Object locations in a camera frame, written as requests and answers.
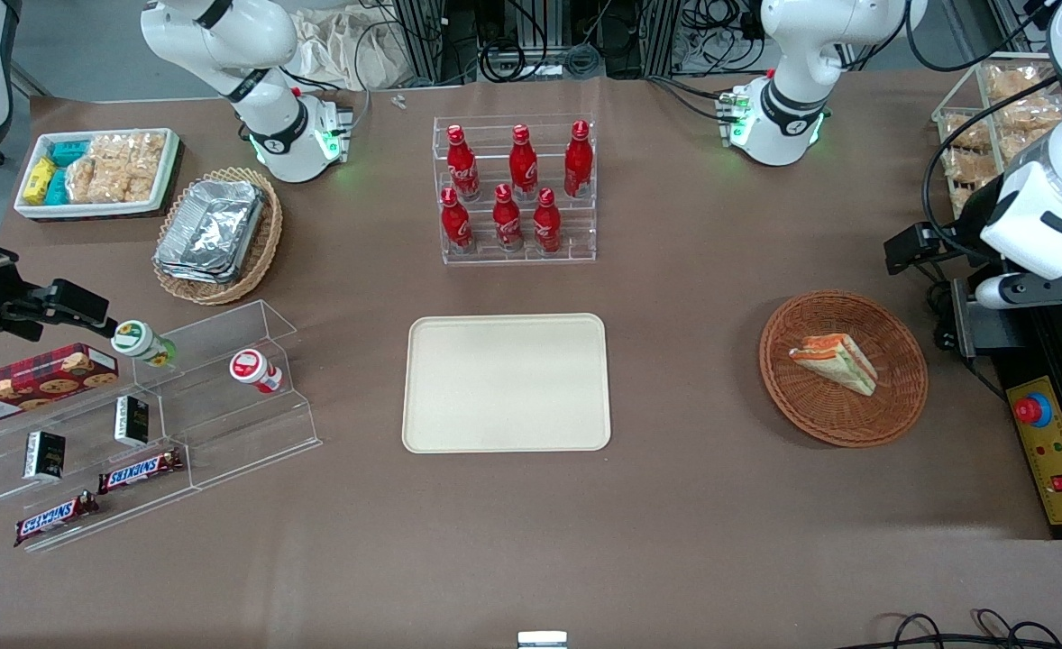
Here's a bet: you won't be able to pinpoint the triangular sandwich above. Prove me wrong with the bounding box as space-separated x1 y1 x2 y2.
788 333 880 398

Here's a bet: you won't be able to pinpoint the white rectangular snack tray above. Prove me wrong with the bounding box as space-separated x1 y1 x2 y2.
14 128 181 221

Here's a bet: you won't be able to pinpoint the round brown wicker basket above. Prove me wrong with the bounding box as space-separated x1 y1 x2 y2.
758 289 929 449

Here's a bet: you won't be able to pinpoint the oval light wicker basket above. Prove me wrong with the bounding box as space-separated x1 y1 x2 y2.
151 166 284 306

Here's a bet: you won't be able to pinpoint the beige plastic tray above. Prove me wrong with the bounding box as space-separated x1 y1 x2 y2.
402 313 613 454

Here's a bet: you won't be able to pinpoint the clear fried snack bag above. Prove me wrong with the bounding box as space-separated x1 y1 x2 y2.
991 97 1062 133
940 115 993 151
985 65 1051 100
942 149 1005 187
949 180 987 217

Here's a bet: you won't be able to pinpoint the green lid yogurt bottle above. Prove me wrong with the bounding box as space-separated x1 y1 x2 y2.
111 320 178 369

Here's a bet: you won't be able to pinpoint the red tartan cookie box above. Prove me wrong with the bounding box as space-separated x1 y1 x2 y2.
0 343 121 431

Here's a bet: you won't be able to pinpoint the grey metal box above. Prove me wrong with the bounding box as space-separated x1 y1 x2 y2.
949 278 1030 361

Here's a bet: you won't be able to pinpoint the yellow snack packet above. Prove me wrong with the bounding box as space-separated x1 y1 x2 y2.
23 157 58 205

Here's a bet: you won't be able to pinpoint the clear acrylic stepped shelf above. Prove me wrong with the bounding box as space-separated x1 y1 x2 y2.
0 359 197 553
133 299 324 493

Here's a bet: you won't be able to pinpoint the black appliance base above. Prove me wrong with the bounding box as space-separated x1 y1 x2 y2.
968 261 1062 542

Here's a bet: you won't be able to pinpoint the clear rice cracker bag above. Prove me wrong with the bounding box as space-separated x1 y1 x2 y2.
89 133 168 172
66 158 155 205

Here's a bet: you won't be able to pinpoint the small black box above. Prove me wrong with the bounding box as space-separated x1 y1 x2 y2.
114 395 151 448
23 430 68 481

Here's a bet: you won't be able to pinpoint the red emergency stop button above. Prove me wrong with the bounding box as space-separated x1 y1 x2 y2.
1014 391 1054 428

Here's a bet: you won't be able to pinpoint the Snickers chocolate bar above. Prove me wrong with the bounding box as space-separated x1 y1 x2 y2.
14 490 101 549
97 448 185 496

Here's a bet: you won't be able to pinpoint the red lid yogurt bottle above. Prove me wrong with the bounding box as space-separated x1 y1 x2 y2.
228 349 285 395

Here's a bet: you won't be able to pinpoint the yellow control panel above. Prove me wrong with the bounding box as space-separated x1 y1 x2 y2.
1006 376 1062 527

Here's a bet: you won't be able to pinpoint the clear acrylic bottle rack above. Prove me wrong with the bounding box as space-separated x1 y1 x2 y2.
431 113 599 266

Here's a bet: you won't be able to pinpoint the red cola bottle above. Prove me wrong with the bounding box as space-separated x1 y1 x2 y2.
563 119 595 199
508 123 539 202
445 123 481 202
492 183 526 252
440 186 476 254
532 187 563 254

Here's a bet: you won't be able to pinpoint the white plastic bag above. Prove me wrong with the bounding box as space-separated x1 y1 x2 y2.
289 5 410 92

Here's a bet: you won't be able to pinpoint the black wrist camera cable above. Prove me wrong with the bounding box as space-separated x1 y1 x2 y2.
904 0 1062 267

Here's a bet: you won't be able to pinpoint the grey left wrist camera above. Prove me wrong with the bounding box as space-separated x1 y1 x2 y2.
975 270 1062 313

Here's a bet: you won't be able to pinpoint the black appliance power cable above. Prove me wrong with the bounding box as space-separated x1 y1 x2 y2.
926 275 1010 402

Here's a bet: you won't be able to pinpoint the white wire rack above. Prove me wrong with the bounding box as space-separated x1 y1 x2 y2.
932 52 1062 217

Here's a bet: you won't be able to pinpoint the black floor cables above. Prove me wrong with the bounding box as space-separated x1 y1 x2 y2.
860 609 1062 649

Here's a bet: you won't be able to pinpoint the coiled black cables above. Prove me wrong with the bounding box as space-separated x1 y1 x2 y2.
479 32 606 84

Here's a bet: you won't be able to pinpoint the aluminium frame post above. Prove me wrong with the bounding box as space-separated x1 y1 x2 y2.
392 0 482 87

